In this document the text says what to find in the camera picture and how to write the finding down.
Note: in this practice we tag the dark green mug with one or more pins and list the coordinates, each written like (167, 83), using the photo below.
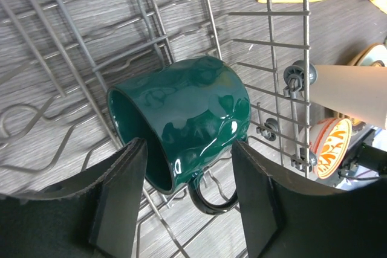
(189, 113)

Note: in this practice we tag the wire dish rack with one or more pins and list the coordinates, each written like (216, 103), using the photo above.
(58, 58)

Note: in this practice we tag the light green flower plate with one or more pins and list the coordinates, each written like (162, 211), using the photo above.
(374, 55)

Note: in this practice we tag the beige tall cup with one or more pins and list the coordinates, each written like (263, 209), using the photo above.
(356, 91)

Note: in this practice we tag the white orange patterned bowl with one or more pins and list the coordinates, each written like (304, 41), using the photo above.
(329, 140)

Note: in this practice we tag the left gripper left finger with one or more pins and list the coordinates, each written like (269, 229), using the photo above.
(91, 214)

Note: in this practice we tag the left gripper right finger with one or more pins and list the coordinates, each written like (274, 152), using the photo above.
(287, 215)

